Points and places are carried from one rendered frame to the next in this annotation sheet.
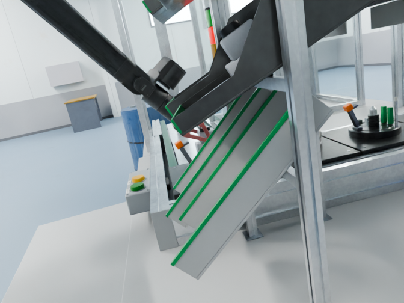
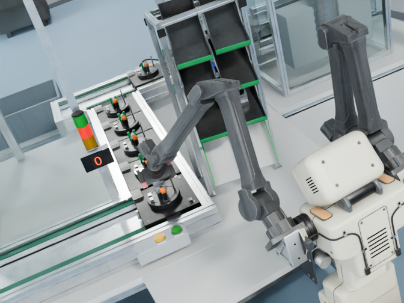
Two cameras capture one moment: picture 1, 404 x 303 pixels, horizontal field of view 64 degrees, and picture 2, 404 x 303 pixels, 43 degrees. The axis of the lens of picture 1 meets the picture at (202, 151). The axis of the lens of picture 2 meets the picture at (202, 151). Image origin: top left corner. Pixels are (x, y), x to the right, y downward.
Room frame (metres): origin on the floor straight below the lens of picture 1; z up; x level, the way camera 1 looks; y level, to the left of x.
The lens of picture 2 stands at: (0.80, 1.74, 2.21)
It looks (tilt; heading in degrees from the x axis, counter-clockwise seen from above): 32 degrees down; 265
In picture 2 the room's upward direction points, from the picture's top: 17 degrees counter-clockwise
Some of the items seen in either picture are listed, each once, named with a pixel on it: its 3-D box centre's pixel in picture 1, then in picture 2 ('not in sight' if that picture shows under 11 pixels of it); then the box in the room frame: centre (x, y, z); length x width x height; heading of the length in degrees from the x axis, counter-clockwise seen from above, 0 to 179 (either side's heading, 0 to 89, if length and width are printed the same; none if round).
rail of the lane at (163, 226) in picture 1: (160, 171); (113, 257); (1.12, 0.16, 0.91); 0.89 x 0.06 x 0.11; 6
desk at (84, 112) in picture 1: (85, 112); not in sight; (9.82, 3.21, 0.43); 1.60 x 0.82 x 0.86; 13
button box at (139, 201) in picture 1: (140, 189); (162, 243); (0.93, 0.20, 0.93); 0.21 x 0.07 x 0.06; 6
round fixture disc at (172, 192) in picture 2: not in sight; (163, 196); (0.86, -0.02, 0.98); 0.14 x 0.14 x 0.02
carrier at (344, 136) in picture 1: (373, 118); (134, 139); (0.92, -0.52, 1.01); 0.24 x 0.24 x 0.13; 6
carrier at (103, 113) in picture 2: not in sight; (115, 103); (0.97, -1.00, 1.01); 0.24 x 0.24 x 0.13; 6
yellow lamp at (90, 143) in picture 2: (219, 51); (89, 140); (1.06, -0.12, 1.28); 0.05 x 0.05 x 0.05
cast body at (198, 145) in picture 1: (210, 138); (157, 180); (0.87, -0.03, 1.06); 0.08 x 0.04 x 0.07; 97
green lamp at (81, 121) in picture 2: (214, 18); (80, 119); (1.06, -0.12, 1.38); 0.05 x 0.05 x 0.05
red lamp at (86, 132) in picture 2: (216, 35); (85, 130); (1.06, -0.12, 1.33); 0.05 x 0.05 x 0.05
